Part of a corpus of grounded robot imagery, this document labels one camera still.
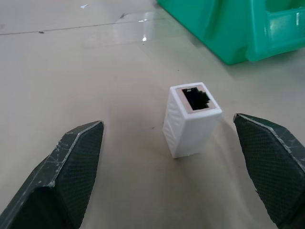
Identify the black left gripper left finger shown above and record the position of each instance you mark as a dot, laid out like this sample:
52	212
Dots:
62	174

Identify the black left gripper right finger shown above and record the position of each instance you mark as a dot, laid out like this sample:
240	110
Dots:
274	162

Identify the white ethernet coupler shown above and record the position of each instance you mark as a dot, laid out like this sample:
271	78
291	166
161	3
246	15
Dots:
190	128

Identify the green plastic bin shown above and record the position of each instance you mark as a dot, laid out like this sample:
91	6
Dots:
245	28

